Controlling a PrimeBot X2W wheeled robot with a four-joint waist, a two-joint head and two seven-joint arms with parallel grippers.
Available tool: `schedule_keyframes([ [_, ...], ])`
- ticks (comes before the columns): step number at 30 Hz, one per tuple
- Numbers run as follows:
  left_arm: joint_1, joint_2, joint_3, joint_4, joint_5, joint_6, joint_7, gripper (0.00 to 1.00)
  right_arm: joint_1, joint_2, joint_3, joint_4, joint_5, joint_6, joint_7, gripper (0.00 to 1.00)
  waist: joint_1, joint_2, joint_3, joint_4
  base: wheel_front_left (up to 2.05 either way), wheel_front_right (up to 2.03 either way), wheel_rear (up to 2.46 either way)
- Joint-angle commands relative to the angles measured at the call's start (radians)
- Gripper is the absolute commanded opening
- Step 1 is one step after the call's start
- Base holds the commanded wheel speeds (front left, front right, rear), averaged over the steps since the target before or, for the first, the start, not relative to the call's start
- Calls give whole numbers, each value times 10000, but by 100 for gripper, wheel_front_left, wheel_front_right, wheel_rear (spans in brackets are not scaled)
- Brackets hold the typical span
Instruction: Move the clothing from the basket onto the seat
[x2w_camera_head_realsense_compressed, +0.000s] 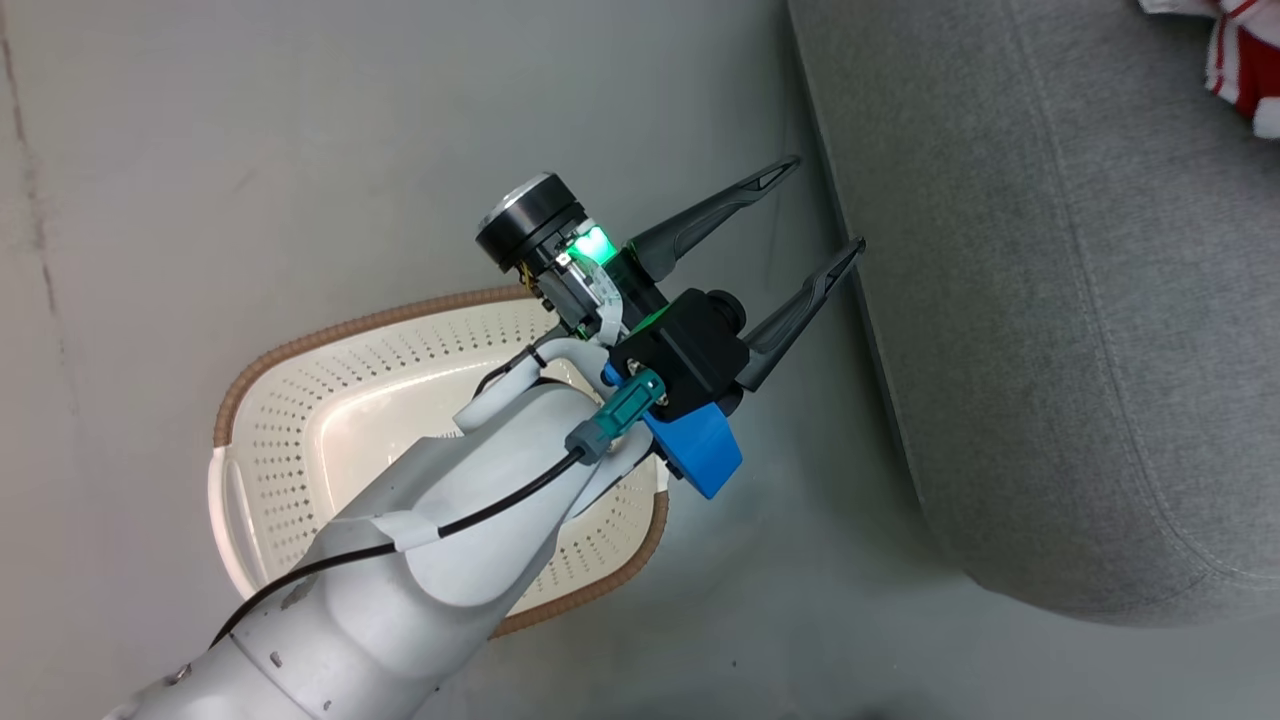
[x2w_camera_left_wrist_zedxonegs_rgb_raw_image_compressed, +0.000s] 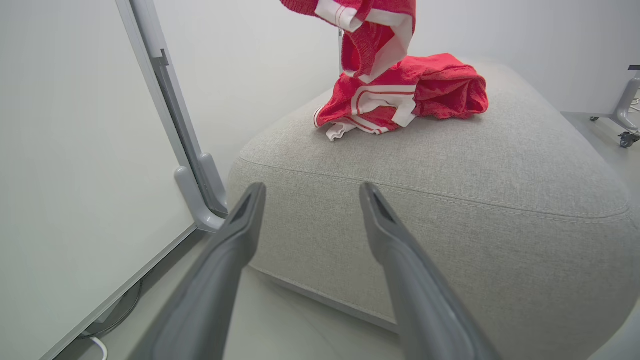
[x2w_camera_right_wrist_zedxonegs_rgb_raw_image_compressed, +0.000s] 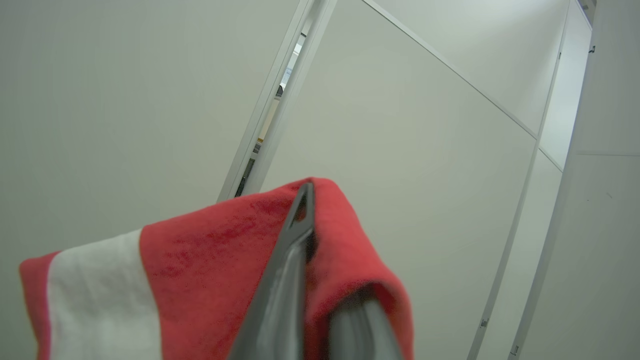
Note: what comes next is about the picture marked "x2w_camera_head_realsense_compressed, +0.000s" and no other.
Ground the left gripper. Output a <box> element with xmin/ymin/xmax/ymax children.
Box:
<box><xmin>474</xmin><ymin>156</ymin><xmax>867</xmax><ymax>394</ymax></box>

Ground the cream perforated laundry basket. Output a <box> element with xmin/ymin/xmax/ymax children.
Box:
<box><xmin>207</xmin><ymin>285</ymin><xmax>669</xmax><ymax>641</ymax></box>

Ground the red and white clothing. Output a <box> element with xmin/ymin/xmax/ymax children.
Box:
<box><xmin>1138</xmin><ymin>0</ymin><xmax>1280</xmax><ymax>141</ymax></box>

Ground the grey fabric sofa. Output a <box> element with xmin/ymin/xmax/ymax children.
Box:
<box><xmin>785</xmin><ymin>0</ymin><xmax>1280</xmax><ymax>629</ymax></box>

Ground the teal cable connector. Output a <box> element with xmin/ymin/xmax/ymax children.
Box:
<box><xmin>565</xmin><ymin>368</ymin><xmax>666</xmax><ymax>463</ymax></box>

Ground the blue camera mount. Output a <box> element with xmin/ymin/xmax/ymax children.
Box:
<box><xmin>600</xmin><ymin>365</ymin><xmax>743</xmax><ymax>499</ymax></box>

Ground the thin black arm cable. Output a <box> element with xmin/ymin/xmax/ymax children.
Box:
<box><xmin>208</xmin><ymin>450</ymin><xmax>586</xmax><ymax>646</ymax></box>

